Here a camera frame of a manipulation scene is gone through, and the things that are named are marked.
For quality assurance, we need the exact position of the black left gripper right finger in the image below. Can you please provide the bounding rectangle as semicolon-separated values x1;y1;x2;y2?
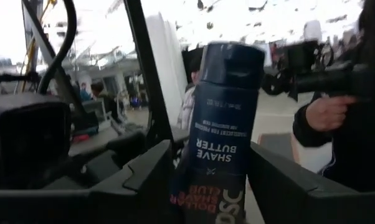
248;141;359;224

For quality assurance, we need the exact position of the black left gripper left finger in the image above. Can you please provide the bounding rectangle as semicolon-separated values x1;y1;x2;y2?
89;139;173;224

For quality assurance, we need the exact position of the dark shave butter tube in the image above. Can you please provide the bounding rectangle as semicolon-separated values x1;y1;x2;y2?
168;42;266;224

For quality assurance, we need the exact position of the person's hand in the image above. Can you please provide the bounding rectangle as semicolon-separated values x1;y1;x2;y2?
305;95;357;132

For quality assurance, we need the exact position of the person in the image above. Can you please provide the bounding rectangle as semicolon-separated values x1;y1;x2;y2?
90;82;113;119
292;0;375;192
177;55;204;131

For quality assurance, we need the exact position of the black handheld controller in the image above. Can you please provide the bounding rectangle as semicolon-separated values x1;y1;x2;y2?
262;60;375;102

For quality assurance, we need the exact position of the white building pillar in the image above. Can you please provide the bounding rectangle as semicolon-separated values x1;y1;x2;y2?
145;12;188;125

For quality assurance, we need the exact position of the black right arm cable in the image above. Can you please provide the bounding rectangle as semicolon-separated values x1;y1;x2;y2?
36;0;78;96

